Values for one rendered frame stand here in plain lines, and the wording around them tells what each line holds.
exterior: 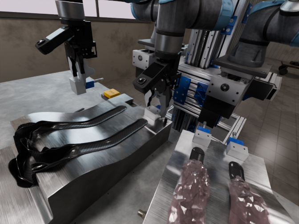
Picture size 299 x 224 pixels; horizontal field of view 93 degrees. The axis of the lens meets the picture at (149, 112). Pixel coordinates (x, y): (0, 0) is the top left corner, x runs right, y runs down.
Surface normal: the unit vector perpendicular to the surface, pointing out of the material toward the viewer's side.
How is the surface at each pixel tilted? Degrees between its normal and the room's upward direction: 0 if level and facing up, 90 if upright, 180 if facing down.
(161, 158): 0
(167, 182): 11
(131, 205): 0
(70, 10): 90
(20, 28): 90
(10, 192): 0
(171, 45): 90
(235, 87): 90
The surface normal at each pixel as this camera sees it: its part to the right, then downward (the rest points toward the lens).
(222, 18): 0.32, 0.69
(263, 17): -0.89, -0.13
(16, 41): 0.75, 0.44
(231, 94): -0.66, 0.39
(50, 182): 0.02, -0.76
